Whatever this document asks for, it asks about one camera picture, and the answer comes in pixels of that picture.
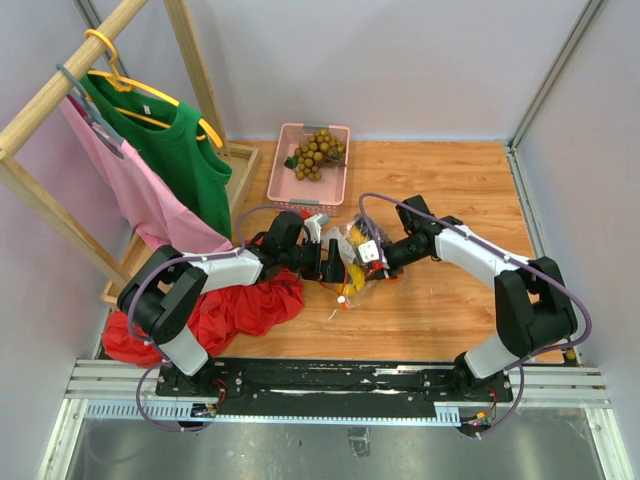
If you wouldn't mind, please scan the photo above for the yellow fake lemon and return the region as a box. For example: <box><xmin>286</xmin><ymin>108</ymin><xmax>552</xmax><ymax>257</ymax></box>
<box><xmin>343</xmin><ymin>264</ymin><xmax>367</xmax><ymax>297</ymax></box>

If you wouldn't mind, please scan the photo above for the clear zip bag orange seal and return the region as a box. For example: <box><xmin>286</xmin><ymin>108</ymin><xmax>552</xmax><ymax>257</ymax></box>
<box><xmin>321</xmin><ymin>214</ymin><xmax>395</xmax><ymax>311</ymax></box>

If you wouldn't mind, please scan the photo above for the brown longan fruit bunch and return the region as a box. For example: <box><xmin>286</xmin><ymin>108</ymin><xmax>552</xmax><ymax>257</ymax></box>
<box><xmin>283</xmin><ymin>128</ymin><xmax>347</xmax><ymax>182</ymax></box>

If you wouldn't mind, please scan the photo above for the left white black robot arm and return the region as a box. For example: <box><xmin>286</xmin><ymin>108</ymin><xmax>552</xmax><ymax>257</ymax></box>
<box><xmin>116</xmin><ymin>209</ymin><xmax>348</xmax><ymax>396</ymax></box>

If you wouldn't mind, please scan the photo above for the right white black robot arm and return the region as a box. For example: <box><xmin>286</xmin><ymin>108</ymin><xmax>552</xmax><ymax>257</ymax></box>
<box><xmin>371</xmin><ymin>195</ymin><xmax>578</xmax><ymax>400</ymax></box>

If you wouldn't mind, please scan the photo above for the small yellow fake fruit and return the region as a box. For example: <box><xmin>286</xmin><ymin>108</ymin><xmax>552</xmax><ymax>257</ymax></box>
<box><xmin>349</xmin><ymin>226</ymin><xmax>367</xmax><ymax>246</ymax></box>

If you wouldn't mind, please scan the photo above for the pink plastic basket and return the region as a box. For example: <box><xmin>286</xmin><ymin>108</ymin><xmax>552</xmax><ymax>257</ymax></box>
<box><xmin>267</xmin><ymin>123</ymin><xmax>350</xmax><ymax>216</ymax></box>

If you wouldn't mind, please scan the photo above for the red cloth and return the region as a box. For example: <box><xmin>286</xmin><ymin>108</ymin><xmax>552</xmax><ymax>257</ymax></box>
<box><xmin>102</xmin><ymin>270</ymin><xmax>305</xmax><ymax>367</ymax></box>

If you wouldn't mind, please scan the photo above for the pink shirt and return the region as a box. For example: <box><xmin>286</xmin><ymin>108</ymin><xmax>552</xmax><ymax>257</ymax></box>
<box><xmin>60</xmin><ymin>94</ymin><xmax>232</xmax><ymax>254</ymax></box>

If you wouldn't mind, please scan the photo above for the green shirt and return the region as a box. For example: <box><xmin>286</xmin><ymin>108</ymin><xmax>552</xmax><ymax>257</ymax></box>
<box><xmin>80</xmin><ymin>75</ymin><xmax>232</xmax><ymax>238</ymax></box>

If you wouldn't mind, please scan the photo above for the grey clothes hanger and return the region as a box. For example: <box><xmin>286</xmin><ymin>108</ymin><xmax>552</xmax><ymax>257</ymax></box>
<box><xmin>56</xmin><ymin>63</ymin><xmax>124</xmax><ymax>159</ymax></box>

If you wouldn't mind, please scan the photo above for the yellow clothes hanger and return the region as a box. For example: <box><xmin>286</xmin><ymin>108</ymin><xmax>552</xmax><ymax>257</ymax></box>
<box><xmin>84</xmin><ymin>28</ymin><xmax>224</xmax><ymax>147</ymax></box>

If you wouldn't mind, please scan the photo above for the wooden clothes rack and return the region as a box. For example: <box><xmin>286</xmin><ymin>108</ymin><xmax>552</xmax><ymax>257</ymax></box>
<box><xmin>0</xmin><ymin>0</ymin><xmax>262</xmax><ymax>310</ymax></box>

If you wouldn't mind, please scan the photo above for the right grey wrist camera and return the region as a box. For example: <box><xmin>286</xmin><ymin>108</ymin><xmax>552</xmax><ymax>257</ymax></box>
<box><xmin>356</xmin><ymin>240</ymin><xmax>380</xmax><ymax>264</ymax></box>

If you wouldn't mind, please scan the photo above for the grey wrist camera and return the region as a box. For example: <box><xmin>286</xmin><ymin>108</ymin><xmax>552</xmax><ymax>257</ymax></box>
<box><xmin>303</xmin><ymin>213</ymin><xmax>330</xmax><ymax>243</ymax></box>
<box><xmin>356</xmin><ymin>240</ymin><xmax>380</xmax><ymax>264</ymax></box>

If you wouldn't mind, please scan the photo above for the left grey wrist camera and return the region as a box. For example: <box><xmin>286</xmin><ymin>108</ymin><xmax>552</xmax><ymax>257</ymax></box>
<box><xmin>303</xmin><ymin>213</ymin><xmax>330</xmax><ymax>243</ymax></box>

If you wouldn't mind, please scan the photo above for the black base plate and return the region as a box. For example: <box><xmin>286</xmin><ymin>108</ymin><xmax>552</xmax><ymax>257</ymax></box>
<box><xmin>155</xmin><ymin>357</ymin><xmax>514</xmax><ymax>418</ymax></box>

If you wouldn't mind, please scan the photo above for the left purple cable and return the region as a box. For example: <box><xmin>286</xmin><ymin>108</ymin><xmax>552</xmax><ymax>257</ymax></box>
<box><xmin>126</xmin><ymin>204</ymin><xmax>306</xmax><ymax>433</ymax></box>

